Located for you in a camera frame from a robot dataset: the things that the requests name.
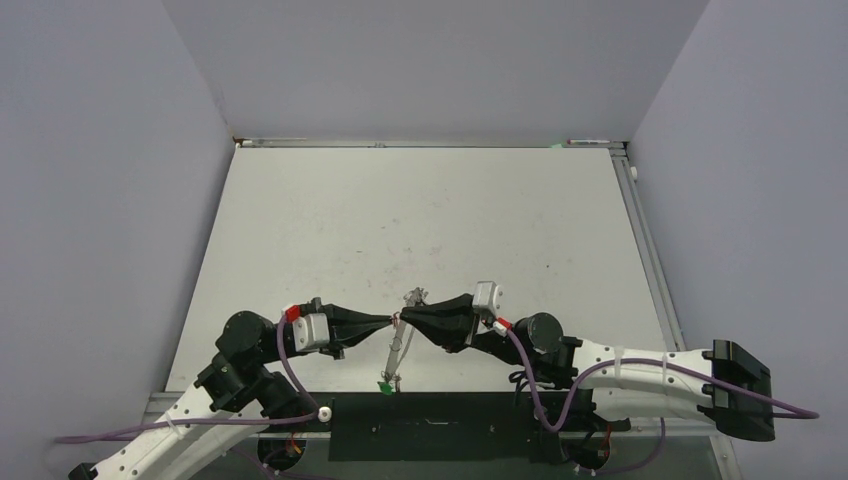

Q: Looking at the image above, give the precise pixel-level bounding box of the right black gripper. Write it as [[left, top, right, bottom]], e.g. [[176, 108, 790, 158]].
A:
[[402, 290, 532, 364]]

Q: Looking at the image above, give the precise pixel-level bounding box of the large silver keyring plate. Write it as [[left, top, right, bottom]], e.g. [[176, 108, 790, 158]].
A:
[[381, 287, 428, 394]]

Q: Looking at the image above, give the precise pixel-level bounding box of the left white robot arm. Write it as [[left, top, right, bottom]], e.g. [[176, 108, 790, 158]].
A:
[[59, 298, 393, 479]]

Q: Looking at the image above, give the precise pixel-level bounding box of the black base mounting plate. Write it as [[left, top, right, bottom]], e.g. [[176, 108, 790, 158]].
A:
[[231, 390, 637, 465]]

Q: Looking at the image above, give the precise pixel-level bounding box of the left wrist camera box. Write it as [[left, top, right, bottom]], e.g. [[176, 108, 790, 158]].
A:
[[281, 305, 331, 356]]

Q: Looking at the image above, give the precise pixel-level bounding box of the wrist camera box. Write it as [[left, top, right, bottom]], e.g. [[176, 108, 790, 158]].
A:
[[281, 305, 331, 356], [471, 281, 512, 337]]

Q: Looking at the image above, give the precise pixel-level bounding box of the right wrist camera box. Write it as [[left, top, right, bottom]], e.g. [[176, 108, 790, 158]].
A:
[[471, 281, 512, 337]]

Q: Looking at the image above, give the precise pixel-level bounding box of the aluminium frame rail right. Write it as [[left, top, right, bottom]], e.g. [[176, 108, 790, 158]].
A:
[[609, 142, 687, 351]]

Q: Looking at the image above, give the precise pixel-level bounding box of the aluminium frame rail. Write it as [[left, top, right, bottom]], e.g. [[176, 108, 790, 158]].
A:
[[609, 142, 687, 351], [234, 138, 627, 150]]

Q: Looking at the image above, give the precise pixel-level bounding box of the aluminium frame rail back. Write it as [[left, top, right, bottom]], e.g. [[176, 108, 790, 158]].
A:
[[234, 138, 627, 150]]

